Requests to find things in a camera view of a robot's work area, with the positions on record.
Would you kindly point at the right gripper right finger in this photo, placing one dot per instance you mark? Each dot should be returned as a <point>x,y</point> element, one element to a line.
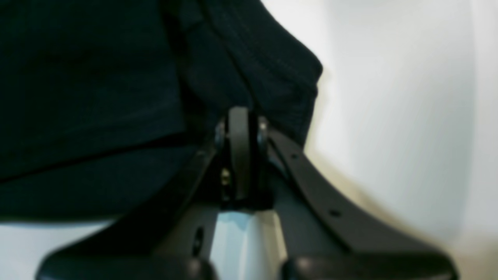
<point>326,236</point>

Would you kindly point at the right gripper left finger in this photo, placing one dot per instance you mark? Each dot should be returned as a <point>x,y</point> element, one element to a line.
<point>168,237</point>

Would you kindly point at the black T-shirt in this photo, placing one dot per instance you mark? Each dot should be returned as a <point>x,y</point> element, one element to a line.
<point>103,101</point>

